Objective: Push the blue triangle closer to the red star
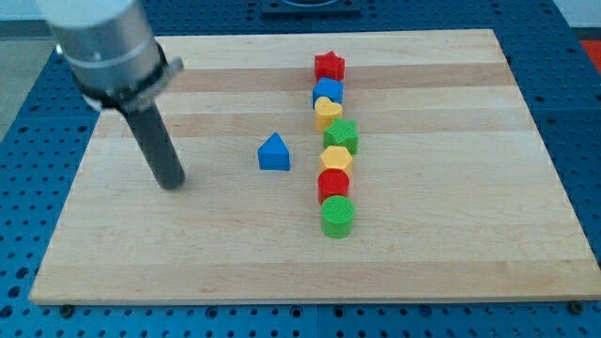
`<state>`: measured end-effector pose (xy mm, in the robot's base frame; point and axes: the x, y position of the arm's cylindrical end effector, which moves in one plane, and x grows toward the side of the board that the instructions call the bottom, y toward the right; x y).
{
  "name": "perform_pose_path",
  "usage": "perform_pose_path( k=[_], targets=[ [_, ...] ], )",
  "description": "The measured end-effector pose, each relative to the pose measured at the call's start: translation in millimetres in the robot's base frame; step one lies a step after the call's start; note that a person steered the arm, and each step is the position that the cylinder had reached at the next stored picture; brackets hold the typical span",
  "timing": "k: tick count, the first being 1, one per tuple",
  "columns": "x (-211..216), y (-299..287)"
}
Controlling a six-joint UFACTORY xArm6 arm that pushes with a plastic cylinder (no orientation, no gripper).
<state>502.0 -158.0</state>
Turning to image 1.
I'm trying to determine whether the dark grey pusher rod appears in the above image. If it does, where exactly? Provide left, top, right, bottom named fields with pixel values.
left=120, top=104, right=185, bottom=190

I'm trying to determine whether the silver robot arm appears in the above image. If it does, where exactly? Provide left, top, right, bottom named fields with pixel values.
left=36, top=0, right=185, bottom=190

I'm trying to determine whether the blue triangle block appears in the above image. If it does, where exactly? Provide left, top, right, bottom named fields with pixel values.
left=257, top=132, right=291, bottom=171

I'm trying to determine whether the red star block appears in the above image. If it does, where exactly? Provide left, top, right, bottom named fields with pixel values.
left=314, top=51, right=346, bottom=81

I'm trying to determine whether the green star block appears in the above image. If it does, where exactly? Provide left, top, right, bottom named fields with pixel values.
left=323, top=117, right=359, bottom=155

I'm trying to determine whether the yellow heart block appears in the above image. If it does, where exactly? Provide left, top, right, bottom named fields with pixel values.
left=314, top=97, right=344, bottom=132

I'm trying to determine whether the blue pentagon block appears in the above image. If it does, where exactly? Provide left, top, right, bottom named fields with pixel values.
left=312, top=77, right=345, bottom=106

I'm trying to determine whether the yellow hexagon block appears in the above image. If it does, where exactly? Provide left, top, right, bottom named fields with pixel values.
left=319, top=146, right=353, bottom=176

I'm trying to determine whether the red cylinder block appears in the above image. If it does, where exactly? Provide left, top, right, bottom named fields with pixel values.
left=317, top=168, right=350, bottom=204

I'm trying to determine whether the green cylinder block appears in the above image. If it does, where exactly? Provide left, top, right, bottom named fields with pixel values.
left=321, top=195, right=355, bottom=239

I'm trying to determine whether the wooden board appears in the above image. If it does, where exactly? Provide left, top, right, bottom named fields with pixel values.
left=30, top=29, right=600, bottom=305

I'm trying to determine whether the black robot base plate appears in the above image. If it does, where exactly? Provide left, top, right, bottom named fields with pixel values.
left=258, top=0, right=362, bottom=16

